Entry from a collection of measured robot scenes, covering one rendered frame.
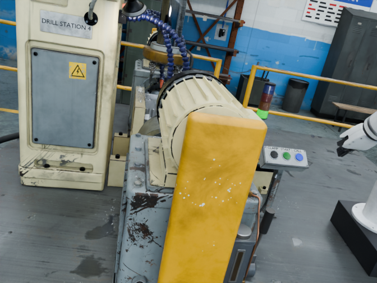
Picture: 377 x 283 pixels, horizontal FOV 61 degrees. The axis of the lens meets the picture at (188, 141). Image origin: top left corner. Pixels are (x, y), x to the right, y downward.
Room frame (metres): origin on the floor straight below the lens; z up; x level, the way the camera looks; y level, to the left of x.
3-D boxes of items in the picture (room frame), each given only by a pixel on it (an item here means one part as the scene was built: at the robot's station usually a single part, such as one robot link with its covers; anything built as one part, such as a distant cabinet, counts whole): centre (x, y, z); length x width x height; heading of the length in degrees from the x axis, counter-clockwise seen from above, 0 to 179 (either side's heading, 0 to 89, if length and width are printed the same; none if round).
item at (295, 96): (6.21, -1.85, 0.30); 0.39 x 0.39 x 0.60
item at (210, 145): (0.64, -0.06, 1.16); 0.33 x 0.26 x 0.42; 12
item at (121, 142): (1.22, 0.26, 0.97); 0.30 x 0.11 x 0.34; 12
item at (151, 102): (1.25, 0.14, 1.11); 0.12 x 0.11 x 0.07; 102
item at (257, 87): (6.06, -1.02, 0.41); 0.52 x 0.47 x 0.82; 95
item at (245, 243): (0.56, -0.15, 1.07); 0.08 x 0.07 x 0.20; 102
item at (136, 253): (0.67, -0.02, 0.99); 0.35 x 0.31 x 0.37; 12
